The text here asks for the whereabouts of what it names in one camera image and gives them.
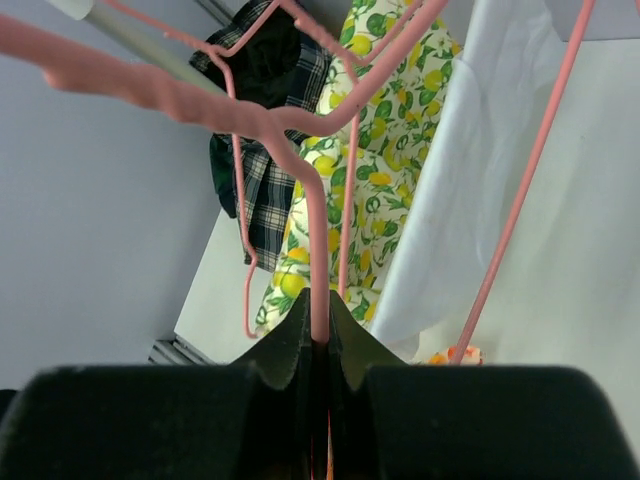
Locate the lemon print skirt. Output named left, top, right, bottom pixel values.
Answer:
left=253, top=1, right=461, bottom=335

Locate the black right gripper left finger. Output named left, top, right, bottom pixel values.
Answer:
left=1, top=294, right=312, bottom=479

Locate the white metal clothes rack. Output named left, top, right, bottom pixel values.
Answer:
left=48, top=0, right=225, bottom=95

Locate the pink hanger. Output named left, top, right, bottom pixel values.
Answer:
left=104, top=0, right=381, bottom=339
left=283, top=1, right=447, bottom=296
left=0, top=0, right=596, bottom=480

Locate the navy white plaid skirt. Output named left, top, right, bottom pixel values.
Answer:
left=206, top=1, right=331, bottom=272

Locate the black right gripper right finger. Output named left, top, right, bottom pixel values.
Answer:
left=329, top=294, right=639, bottom=479

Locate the orange floral skirt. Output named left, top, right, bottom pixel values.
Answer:
left=424, top=344, right=487, bottom=366

